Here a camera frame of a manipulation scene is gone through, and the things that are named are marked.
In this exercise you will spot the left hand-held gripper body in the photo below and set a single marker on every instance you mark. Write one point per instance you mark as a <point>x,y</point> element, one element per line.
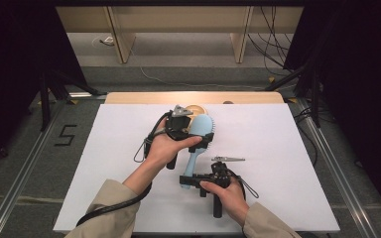
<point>178,125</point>

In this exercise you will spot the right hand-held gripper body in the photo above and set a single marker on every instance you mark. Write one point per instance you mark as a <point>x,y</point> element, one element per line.
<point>221,173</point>

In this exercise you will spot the light blue hairbrush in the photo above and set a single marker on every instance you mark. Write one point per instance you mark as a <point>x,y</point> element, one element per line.
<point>201,125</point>

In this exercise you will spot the cream ribbed cup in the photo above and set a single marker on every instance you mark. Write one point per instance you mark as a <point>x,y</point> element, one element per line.
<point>198,109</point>

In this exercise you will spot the person's left hand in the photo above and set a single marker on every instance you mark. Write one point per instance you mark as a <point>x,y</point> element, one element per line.
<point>162,148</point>

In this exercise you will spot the person's right hand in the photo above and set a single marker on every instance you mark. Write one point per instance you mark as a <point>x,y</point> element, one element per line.
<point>233,201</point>

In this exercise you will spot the wooden table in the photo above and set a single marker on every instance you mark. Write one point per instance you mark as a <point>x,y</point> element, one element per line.
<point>145,98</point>

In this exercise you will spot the white table sheet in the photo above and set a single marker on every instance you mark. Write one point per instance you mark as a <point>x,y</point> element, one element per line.
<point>278,148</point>

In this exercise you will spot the yellow tape piece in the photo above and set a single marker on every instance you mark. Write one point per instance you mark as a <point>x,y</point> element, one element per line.
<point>271,79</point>
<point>292,100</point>
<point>73,101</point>

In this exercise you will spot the beige wooden desk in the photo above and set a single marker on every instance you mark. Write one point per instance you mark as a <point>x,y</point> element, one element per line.
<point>178,18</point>

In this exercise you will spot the black tripod stand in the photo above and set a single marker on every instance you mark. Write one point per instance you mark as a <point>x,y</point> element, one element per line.
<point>45,99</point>
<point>316,99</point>

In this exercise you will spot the black curtain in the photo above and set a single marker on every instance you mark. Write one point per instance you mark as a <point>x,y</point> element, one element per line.
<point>360,82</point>
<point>6,66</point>

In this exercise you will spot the silver metal bracket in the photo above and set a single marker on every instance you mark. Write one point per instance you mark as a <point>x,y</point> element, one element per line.
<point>79,95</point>

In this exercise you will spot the metal floor rail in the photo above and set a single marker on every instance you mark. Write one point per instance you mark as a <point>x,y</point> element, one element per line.
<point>16,188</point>
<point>340,178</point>

